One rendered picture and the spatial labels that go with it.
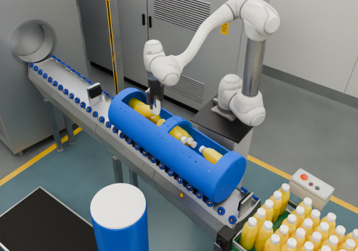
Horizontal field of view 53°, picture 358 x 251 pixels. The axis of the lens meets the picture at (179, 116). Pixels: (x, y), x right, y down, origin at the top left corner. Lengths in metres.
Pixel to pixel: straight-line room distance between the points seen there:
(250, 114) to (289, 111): 2.20
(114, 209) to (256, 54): 1.08
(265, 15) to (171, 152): 0.84
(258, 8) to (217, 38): 1.57
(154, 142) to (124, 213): 0.43
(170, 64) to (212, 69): 1.87
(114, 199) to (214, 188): 0.52
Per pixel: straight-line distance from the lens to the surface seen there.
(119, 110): 2.20
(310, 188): 1.99
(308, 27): 4.42
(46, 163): 3.66
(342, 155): 3.96
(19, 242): 2.99
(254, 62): 2.00
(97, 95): 2.64
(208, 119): 2.39
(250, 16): 1.87
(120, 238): 1.87
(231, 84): 2.26
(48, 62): 3.30
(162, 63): 1.74
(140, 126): 2.08
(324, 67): 4.54
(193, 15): 3.46
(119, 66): 2.87
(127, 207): 1.87
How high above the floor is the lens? 2.53
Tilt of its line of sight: 39 degrees down
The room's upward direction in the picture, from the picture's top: 2 degrees clockwise
